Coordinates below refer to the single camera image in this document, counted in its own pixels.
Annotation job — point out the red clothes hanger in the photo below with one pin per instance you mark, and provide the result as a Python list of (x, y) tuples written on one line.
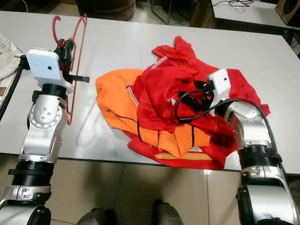
[(55, 28)]

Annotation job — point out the red polo shirt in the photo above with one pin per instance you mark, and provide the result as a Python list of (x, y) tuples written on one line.
[(168, 89)]

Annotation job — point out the white jeans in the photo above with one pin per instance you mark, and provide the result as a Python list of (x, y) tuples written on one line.
[(7, 61)]

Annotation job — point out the white table with black legs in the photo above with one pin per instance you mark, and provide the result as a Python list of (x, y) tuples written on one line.
[(248, 14), (122, 51)]

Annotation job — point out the dark brown round stool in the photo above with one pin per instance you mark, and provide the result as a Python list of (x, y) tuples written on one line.
[(105, 9)]

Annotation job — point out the orange polo shirt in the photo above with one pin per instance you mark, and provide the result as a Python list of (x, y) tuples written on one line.
[(115, 93)]

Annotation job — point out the red garment with orange band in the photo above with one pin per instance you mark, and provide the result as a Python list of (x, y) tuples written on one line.
[(187, 164)]

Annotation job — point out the grey robot right leg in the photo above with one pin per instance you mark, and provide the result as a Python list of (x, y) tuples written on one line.
[(168, 213)]

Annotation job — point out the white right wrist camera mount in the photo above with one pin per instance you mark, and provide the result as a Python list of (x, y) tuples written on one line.
[(222, 82)]

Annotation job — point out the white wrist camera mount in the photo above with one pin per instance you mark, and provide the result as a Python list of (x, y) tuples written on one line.
[(42, 65), (222, 82)]

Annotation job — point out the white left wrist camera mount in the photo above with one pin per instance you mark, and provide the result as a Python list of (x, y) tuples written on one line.
[(42, 65)]

